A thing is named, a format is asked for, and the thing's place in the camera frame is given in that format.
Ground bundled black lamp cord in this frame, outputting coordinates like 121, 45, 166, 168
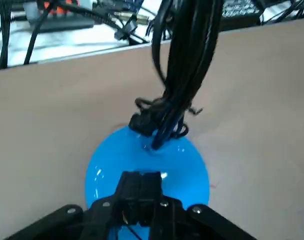
134, 0, 224, 152

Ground blue desk lamp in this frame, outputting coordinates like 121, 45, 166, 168
84, 97, 211, 240

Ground tangle of black cables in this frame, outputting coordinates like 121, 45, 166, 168
0, 0, 153, 71

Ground grey device box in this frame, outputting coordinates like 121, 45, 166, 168
24, 0, 95, 32

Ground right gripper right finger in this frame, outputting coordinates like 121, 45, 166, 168
141, 171, 258, 240

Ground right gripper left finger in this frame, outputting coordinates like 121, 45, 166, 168
3, 171, 143, 240

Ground orange connector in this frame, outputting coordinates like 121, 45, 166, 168
44, 0, 79, 16

